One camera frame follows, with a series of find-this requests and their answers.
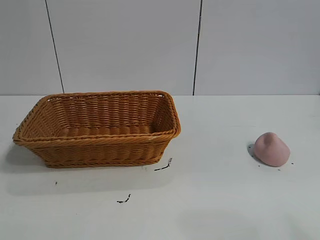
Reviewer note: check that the brown woven wicker basket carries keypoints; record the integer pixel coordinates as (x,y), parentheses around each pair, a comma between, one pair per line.
(100,150)

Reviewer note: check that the pink peach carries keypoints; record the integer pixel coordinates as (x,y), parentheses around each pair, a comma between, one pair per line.
(273,152)

